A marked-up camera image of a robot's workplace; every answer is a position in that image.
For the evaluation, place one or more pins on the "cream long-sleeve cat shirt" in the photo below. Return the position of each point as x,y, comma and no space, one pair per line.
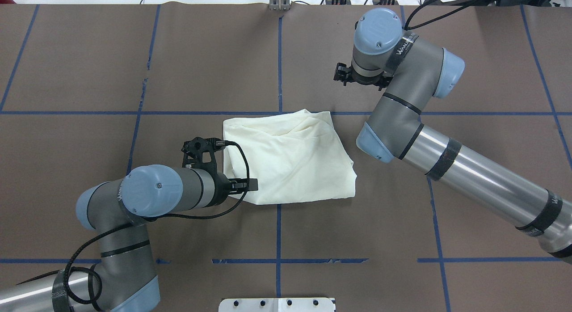
295,157

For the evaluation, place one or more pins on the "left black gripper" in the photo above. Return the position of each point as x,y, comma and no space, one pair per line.
221,189

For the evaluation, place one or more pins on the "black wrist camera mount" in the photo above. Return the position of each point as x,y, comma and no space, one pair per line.
199,153

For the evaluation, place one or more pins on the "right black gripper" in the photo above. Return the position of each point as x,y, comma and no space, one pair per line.
367,80

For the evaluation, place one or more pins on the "aluminium frame post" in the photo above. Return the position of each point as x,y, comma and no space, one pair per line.
279,5

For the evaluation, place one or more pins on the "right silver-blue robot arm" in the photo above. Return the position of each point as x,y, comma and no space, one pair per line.
466,102

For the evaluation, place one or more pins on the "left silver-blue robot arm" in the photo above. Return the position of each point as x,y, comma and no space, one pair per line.
115,271

